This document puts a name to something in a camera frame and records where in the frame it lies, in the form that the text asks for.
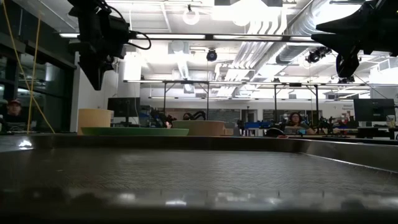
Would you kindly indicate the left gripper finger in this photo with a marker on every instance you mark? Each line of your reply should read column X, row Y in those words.
column 94, row 74
column 108, row 64

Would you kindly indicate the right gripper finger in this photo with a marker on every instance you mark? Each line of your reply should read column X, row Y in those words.
column 351, row 25
column 345, row 43

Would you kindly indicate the orange cup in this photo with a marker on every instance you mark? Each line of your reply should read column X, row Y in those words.
column 93, row 118

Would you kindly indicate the green plate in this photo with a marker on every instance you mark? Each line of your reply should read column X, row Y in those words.
column 133, row 131

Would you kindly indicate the white bowl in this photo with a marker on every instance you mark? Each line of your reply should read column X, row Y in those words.
column 202, row 128

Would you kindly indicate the black background robot arm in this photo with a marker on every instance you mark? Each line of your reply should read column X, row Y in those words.
column 194, row 116

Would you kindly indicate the black computer monitor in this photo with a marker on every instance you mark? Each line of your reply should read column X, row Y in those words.
column 123, row 107
column 373, row 109

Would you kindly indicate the long linear ceiling light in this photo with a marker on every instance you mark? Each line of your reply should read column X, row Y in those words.
column 171, row 36

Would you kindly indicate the person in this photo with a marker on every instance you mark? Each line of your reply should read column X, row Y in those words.
column 297, row 124
column 14, row 116

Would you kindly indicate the round ceiling lamp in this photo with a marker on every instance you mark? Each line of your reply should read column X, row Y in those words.
column 191, row 17

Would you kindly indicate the black hanging camera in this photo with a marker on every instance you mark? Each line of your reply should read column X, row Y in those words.
column 315, row 55
column 211, row 55

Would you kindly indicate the silver ventilation duct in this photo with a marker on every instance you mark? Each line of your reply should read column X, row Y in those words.
column 295, row 53

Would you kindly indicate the black background station frame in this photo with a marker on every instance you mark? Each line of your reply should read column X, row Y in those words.
column 207, row 99
column 316, row 102

